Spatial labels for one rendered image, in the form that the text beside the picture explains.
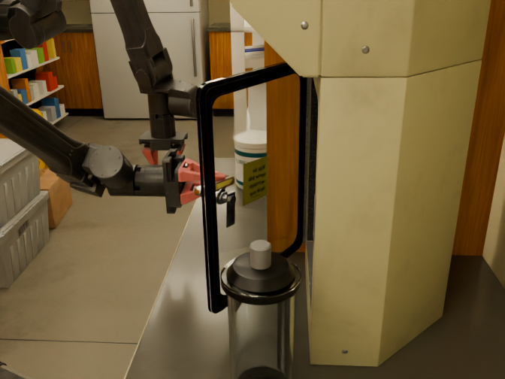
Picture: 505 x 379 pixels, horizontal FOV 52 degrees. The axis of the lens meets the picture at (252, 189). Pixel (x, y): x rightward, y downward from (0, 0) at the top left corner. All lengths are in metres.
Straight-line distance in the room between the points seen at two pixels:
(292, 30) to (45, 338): 2.18
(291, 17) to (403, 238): 0.36
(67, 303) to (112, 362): 0.55
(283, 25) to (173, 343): 0.57
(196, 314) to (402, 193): 0.46
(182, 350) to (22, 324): 1.89
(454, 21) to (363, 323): 0.46
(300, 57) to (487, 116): 0.56
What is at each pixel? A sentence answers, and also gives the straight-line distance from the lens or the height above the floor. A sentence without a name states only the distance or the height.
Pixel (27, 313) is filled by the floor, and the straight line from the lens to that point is 2.84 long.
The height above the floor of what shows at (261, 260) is 1.19.
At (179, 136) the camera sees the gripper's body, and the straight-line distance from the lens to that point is 1.21.
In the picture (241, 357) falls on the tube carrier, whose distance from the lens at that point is 0.74.
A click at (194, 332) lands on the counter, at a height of 0.94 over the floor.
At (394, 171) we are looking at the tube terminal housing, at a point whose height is 1.28.
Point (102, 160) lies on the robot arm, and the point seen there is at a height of 1.26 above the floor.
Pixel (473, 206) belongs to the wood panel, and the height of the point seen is 1.06.
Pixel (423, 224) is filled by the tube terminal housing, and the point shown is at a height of 1.17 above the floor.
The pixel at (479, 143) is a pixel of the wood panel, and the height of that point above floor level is 1.20.
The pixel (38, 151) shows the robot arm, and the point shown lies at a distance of 0.88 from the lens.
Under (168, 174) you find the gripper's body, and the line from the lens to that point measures 0.90.
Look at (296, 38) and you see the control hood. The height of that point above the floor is 1.46.
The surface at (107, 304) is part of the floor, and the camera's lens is 2.78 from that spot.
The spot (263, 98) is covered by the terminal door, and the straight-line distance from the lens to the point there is 0.89.
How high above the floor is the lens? 1.54
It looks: 23 degrees down
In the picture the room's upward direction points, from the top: 1 degrees counter-clockwise
